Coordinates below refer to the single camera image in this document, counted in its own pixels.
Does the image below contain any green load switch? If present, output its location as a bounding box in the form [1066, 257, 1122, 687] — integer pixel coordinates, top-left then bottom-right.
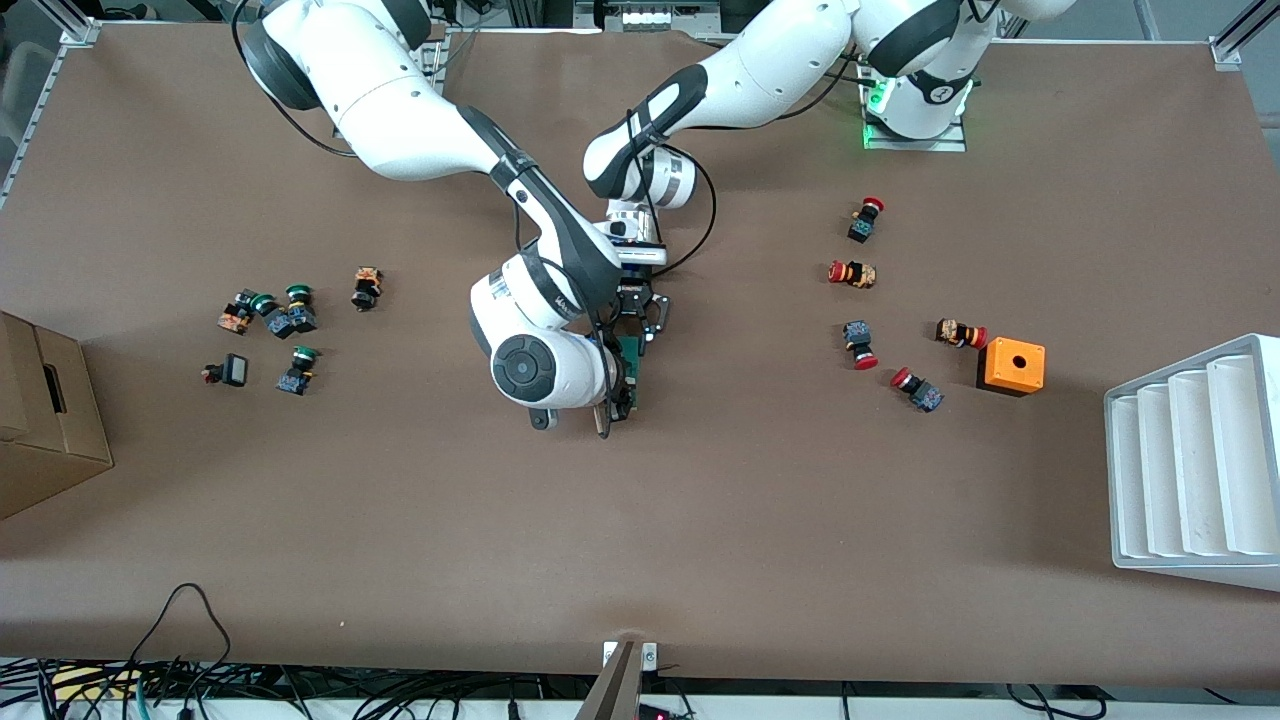
[612, 335, 646, 421]

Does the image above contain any brown support beam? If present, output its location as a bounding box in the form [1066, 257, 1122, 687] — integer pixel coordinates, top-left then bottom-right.
[575, 640, 641, 720]

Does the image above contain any white electronic device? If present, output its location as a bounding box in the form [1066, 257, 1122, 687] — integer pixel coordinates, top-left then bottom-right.
[600, 0, 721, 33]

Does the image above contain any white ridged plastic tray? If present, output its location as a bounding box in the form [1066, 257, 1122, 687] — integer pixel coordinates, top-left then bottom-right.
[1103, 333, 1280, 593]

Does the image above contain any brown cardboard box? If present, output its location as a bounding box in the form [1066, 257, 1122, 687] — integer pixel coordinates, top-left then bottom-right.
[0, 312, 114, 521]

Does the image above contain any yellow tag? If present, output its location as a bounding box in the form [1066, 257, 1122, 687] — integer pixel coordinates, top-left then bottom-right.
[50, 668, 141, 701]

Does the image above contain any aluminium left arm base plate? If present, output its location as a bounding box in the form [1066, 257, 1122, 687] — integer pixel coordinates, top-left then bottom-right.
[862, 70, 969, 153]

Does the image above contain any orange button enclosure box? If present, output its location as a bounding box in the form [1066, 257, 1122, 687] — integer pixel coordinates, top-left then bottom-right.
[976, 337, 1047, 398]

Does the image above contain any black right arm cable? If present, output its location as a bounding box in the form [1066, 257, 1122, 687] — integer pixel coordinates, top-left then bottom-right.
[232, 0, 359, 159]

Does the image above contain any tangled black cable bundle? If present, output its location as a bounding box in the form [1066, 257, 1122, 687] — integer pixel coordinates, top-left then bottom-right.
[0, 655, 601, 720]

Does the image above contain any black looped cable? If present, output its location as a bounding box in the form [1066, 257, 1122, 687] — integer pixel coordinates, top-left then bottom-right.
[128, 583, 233, 701]

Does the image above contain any black curved cable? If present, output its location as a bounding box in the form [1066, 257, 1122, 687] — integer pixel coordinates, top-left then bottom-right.
[1005, 683, 1111, 719]

